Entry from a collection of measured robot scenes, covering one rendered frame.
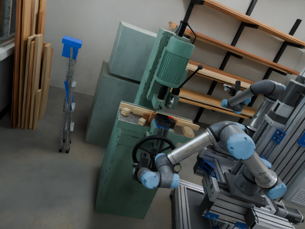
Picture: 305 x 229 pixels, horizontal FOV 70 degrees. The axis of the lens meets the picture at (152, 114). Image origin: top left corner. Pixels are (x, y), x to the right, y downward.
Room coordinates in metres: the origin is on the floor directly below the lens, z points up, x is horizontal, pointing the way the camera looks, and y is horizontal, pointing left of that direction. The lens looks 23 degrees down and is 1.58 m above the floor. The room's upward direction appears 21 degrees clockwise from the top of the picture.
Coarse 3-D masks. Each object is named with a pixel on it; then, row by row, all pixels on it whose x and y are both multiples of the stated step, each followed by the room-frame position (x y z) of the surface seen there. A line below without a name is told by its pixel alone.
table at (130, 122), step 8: (120, 112) 1.44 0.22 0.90; (120, 120) 1.33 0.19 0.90; (128, 120) 1.37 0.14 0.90; (136, 120) 1.41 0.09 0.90; (128, 128) 1.35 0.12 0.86; (136, 128) 1.36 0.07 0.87; (144, 128) 1.38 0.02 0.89; (176, 128) 1.54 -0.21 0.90; (176, 136) 1.44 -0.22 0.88; (184, 136) 1.46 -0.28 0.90; (168, 144) 1.33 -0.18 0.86
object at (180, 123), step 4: (136, 112) 1.51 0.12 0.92; (140, 112) 1.52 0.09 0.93; (144, 112) 1.52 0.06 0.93; (148, 112) 1.54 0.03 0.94; (180, 120) 1.62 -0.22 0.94; (180, 124) 1.61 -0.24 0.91; (184, 124) 1.62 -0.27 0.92; (188, 124) 1.63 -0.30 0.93; (192, 124) 1.64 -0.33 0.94; (192, 128) 1.64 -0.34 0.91; (196, 128) 1.65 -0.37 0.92
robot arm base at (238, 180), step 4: (240, 176) 1.24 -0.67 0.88; (244, 176) 1.21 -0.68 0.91; (236, 180) 1.23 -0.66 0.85; (240, 180) 1.21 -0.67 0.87; (244, 180) 1.20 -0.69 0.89; (248, 180) 1.19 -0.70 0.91; (236, 184) 1.21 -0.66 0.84; (240, 184) 1.20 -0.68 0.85; (244, 184) 1.19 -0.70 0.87; (248, 184) 1.18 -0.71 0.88; (252, 184) 1.18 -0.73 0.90; (256, 184) 1.19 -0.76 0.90; (236, 188) 1.19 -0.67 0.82; (240, 188) 1.18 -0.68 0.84; (244, 188) 1.18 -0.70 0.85; (248, 188) 1.17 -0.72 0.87; (252, 188) 1.17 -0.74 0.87; (256, 188) 1.19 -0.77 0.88; (244, 192) 1.17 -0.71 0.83; (248, 192) 1.16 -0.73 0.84; (252, 192) 1.17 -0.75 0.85; (256, 192) 1.20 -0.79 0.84; (252, 196) 1.17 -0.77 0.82
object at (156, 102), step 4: (156, 96) 1.57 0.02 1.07; (152, 100) 1.60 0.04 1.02; (156, 100) 1.50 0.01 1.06; (160, 100) 1.52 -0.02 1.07; (164, 100) 1.56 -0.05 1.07; (152, 104) 1.56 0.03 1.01; (156, 104) 1.50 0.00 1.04; (160, 104) 1.51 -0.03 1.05; (164, 104) 1.52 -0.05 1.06; (156, 108) 1.50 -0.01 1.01
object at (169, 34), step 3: (168, 33) 1.69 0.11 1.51; (171, 33) 1.70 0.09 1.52; (168, 36) 1.70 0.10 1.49; (171, 36) 1.70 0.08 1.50; (168, 39) 1.70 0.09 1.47; (186, 39) 1.73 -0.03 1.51; (165, 42) 1.69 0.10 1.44; (165, 45) 1.70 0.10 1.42; (162, 48) 1.70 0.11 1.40; (159, 57) 1.70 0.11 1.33; (156, 66) 1.70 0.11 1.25; (153, 75) 1.70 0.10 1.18; (150, 84) 1.69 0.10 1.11; (147, 90) 1.71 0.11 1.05; (147, 93) 1.70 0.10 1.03
